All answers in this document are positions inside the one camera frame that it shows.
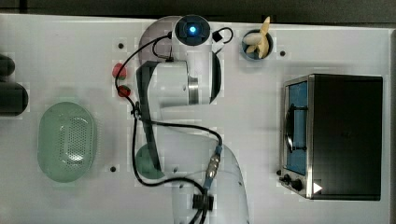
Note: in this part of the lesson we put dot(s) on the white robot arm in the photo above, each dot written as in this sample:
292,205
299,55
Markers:
208,186

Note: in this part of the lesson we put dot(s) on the green mug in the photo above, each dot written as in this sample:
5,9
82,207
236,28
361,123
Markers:
144,164

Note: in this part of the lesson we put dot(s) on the dark red strawberry toy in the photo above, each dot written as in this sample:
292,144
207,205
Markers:
124,91

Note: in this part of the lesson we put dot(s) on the blue cup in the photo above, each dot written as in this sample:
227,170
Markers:
254,55

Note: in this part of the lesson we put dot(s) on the green perforated colander basket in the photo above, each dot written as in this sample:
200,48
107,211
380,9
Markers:
66,142

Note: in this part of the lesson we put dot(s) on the black toaster oven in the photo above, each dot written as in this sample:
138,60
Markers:
331,145

